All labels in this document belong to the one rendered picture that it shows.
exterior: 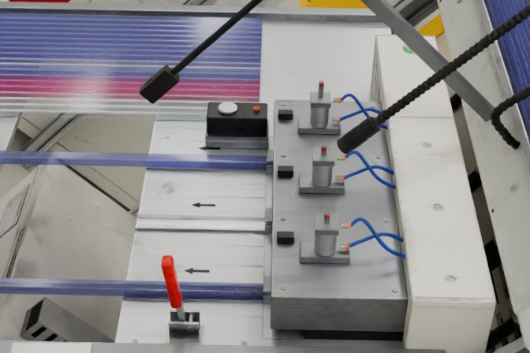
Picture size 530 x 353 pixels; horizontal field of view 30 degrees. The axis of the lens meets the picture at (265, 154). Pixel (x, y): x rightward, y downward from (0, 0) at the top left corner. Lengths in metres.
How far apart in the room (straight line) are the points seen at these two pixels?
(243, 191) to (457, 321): 0.33
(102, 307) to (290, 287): 0.67
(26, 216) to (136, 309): 0.62
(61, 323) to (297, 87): 0.48
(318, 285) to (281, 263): 0.05
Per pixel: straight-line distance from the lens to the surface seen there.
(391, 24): 1.07
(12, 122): 1.33
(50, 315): 1.46
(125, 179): 2.73
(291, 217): 1.06
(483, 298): 0.97
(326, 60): 1.43
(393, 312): 1.00
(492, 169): 1.09
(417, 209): 1.05
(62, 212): 1.67
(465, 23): 1.33
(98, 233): 1.70
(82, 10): 1.54
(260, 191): 1.19
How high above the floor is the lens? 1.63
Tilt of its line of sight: 26 degrees down
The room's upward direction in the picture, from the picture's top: 53 degrees clockwise
